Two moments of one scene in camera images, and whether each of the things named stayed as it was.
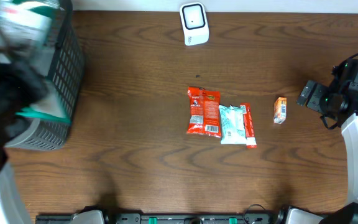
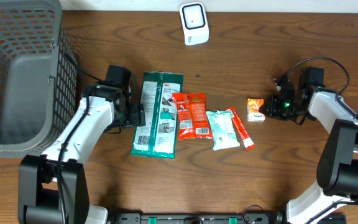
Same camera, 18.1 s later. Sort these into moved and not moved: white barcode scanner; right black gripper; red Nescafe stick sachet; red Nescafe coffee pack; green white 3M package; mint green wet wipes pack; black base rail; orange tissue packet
Moved: mint green wet wipes pack; red Nescafe coffee pack; red Nescafe stick sachet; green white 3M package; orange tissue packet; right black gripper
Not moved: black base rail; white barcode scanner
